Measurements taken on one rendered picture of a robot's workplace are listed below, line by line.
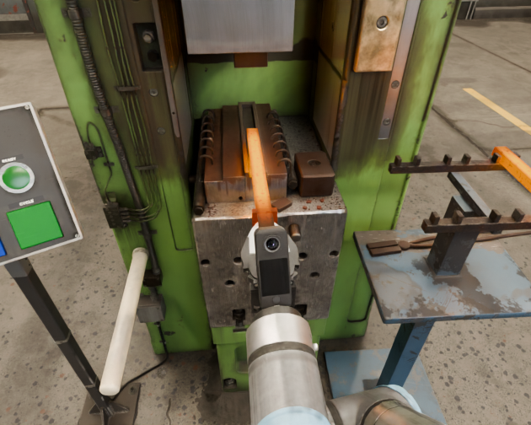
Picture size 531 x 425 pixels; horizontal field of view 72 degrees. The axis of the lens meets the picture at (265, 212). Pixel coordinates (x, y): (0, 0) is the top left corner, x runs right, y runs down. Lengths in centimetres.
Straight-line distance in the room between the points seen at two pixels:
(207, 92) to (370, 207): 65
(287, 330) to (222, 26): 54
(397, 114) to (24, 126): 86
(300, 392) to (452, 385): 138
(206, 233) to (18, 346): 130
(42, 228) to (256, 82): 79
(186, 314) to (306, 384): 108
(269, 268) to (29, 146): 53
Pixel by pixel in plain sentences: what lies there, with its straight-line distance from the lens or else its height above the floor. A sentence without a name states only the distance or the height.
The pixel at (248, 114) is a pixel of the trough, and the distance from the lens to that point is 120.
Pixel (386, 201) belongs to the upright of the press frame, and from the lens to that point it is 123.
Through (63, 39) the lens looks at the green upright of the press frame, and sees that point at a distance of 96.
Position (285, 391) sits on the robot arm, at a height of 106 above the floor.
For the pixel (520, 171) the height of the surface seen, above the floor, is 103.
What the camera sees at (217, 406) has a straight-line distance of 161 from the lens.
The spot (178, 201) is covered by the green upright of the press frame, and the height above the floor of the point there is 82.
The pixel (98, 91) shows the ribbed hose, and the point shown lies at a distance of 96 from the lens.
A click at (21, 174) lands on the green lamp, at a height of 109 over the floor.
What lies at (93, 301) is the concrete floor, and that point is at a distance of 203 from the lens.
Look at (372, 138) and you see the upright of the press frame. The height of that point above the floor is 100.
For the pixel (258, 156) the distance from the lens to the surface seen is 84.
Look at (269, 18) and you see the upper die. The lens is 75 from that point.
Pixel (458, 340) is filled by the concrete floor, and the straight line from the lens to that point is 194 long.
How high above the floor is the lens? 148
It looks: 39 degrees down
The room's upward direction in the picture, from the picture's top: straight up
